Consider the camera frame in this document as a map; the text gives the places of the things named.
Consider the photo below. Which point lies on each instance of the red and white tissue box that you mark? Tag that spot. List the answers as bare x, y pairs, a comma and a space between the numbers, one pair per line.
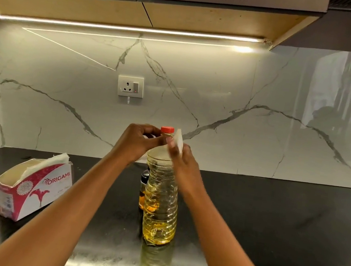
38, 193

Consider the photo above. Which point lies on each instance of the person's right forearm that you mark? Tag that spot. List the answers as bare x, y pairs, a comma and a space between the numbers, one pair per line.
226, 257

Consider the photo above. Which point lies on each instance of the person's left hand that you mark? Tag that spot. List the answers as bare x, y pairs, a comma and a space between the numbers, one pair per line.
136, 143

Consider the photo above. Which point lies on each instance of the red plastic bottle cap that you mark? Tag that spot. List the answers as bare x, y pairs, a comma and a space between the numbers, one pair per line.
167, 130

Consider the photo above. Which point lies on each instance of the black stone countertop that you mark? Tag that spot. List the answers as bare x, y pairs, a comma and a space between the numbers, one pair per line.
278, 235

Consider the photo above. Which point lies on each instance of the stack of white tissues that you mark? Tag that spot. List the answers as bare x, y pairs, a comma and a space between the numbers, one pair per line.
45, 164

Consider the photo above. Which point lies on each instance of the wall cabinet body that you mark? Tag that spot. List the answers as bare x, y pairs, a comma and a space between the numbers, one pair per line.
147, 13

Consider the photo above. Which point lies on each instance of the large clear plastic oil bottle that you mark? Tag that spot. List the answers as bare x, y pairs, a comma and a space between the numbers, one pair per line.
160, 214

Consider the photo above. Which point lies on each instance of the single white tissue sheet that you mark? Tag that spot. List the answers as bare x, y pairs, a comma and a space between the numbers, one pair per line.
178, 140

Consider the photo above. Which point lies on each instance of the small glass oil bottle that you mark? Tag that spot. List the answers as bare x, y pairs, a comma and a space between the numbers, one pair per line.
142, 195

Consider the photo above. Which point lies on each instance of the LED strip light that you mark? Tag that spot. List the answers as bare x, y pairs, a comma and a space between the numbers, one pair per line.
128, 29

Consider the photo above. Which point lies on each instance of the person's left forearm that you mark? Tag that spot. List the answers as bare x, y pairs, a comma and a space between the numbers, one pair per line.
61, 216

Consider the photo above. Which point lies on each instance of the person's right hand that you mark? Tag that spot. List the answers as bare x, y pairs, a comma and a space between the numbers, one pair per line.
187, 172

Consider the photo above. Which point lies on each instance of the black knobbed bottle lid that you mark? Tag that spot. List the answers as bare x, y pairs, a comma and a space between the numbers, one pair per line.
145, 174

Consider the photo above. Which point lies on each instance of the white wall socket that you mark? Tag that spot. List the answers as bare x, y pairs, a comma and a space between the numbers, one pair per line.
130, 86

